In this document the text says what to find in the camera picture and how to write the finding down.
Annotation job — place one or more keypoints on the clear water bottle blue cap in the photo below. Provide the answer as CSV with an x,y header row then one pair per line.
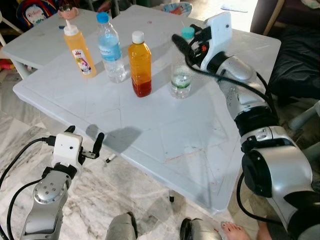
x,y
111,52

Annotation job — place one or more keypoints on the grey left robot leg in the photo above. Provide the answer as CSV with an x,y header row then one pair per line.
x,y
122,227

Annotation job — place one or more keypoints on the bare person foot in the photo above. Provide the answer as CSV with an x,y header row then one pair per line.
x,y
235,232

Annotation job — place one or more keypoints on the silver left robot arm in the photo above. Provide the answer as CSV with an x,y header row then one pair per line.
x,y
47,192

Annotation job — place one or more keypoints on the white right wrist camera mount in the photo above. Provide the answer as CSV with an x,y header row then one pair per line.
x,y
218,31

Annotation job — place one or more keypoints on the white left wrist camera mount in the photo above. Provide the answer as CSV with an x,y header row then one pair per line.
x,y
67,149

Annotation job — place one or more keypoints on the small white black marker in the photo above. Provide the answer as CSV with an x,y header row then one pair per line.
x,y
110,158

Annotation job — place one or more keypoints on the pale green plastic stool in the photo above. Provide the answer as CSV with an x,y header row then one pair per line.
x,y
305,117

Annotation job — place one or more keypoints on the patterned blue plate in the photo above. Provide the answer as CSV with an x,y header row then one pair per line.
x,y
177,8

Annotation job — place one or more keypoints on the black cushioned seat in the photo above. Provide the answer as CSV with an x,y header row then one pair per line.
x,y
295,60

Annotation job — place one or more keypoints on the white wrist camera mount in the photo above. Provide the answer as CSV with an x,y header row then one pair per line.
x,y
218,31
67,149

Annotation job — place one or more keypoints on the grey robot leg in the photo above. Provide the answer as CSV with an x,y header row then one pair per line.
x,y
122,227
200,231

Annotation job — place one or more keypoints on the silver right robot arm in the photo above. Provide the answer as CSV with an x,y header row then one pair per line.
x,y
277,170

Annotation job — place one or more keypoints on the black tipped table leg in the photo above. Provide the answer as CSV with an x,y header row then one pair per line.
x,y
172,197

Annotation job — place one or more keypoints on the colourful printed bag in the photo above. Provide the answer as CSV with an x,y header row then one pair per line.
x,y
36,14

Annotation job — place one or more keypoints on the orange juice bottle white cap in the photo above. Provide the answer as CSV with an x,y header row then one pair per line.
x,y
140,65

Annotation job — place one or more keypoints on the grey right robot leg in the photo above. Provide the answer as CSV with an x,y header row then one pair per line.
x,y
200,231

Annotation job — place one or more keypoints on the orange sauce squeeze bottle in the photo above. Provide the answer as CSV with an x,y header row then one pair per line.
x,y
81,55

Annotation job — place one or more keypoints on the clear bottle with teal cap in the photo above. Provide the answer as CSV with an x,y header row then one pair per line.
x,y
181,82

